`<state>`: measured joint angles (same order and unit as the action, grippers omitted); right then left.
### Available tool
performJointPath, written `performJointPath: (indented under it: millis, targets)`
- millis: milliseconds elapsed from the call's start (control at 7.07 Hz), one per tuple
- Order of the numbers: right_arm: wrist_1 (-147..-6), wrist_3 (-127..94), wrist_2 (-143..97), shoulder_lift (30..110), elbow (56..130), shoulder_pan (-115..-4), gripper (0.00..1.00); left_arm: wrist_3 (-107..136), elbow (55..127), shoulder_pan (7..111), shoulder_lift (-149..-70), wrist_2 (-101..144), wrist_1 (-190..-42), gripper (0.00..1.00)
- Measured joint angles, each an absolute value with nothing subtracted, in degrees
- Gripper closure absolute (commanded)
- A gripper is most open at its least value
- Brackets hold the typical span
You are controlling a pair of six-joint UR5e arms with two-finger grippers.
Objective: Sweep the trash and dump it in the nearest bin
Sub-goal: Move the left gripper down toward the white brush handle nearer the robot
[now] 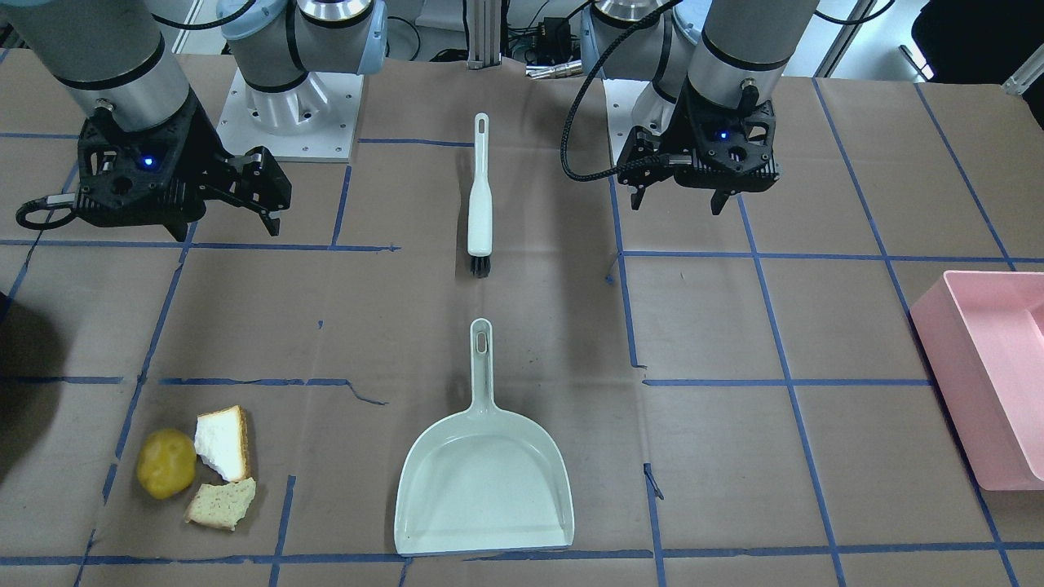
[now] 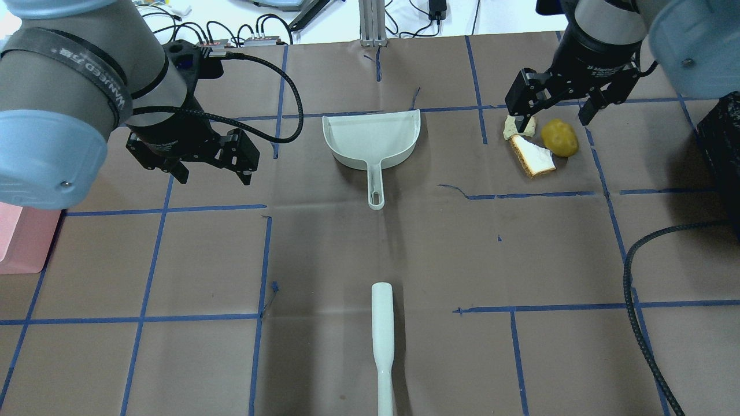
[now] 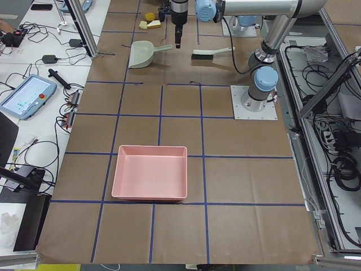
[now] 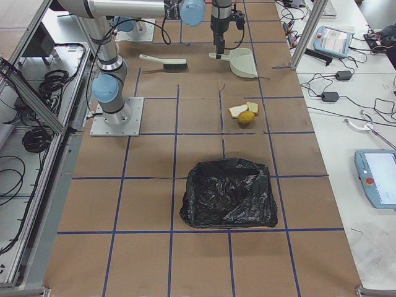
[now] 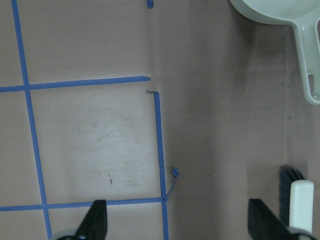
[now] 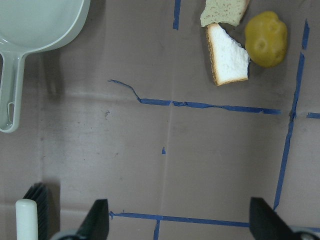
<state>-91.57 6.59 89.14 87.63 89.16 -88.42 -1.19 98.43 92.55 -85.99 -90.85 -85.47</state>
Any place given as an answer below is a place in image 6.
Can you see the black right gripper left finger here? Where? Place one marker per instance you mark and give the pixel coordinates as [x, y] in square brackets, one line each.
[96, 223]

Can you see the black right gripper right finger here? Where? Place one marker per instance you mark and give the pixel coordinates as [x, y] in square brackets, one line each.
[265, 224]

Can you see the pale green hand brush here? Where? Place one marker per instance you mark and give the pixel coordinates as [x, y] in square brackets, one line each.
[32, 214]

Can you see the white bread slice piece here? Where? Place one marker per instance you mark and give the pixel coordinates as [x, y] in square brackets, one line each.
[229, 60]

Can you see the yellow potato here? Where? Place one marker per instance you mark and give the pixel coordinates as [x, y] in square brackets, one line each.
[266, 39]

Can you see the pale green plastic dustpan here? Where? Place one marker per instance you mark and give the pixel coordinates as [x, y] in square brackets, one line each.
[28, 27]

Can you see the tan bread slice piece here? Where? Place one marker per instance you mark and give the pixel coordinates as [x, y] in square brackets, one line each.
[223, 11]

